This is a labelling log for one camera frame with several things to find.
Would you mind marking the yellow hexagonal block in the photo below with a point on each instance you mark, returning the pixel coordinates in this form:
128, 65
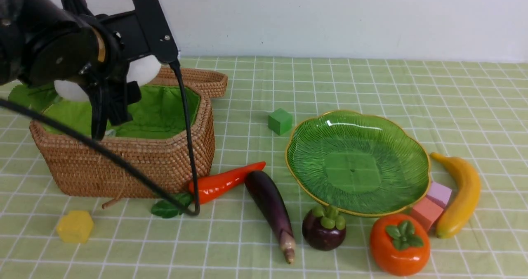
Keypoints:
75, 227

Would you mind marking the pink wooden cube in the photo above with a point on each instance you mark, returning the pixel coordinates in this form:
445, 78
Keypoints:
426, 212

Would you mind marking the lilac wooden cube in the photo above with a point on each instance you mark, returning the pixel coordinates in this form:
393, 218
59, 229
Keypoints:
439, 194

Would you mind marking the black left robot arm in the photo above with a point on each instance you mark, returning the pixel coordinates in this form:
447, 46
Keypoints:
13, 35

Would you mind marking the purple eggplant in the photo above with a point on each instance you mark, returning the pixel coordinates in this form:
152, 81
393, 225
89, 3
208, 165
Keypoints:
267, 197

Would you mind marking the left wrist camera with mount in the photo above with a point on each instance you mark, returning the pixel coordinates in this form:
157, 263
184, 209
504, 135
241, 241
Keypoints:
144, 23

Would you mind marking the green wooden cube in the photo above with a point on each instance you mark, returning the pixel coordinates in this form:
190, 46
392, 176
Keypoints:
280, 121

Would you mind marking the green leaf-shaped glass plate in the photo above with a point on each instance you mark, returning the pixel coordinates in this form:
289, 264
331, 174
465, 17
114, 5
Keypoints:
364, 165

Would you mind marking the yellow banana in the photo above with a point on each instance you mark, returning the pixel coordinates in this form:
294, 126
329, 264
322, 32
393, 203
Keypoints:
461, 209

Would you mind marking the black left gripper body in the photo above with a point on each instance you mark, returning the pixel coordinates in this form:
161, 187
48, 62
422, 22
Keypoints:
93, 52

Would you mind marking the woven wicker basket lid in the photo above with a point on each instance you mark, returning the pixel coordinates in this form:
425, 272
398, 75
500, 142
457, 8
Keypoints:
212, 84

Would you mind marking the white radish with green leaves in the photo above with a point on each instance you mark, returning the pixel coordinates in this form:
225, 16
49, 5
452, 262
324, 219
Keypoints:
142, 71

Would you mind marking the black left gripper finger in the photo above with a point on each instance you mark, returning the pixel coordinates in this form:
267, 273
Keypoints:
98, 101
121, 95

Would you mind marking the dark purple mangosteen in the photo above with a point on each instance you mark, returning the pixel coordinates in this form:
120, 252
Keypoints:
324, 228

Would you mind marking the orange persimmon with green leaf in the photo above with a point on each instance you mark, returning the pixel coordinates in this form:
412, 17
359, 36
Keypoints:
399, 245

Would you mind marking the orange carrot with green leaves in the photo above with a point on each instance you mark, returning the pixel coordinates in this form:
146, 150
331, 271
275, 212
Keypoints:
209, 188

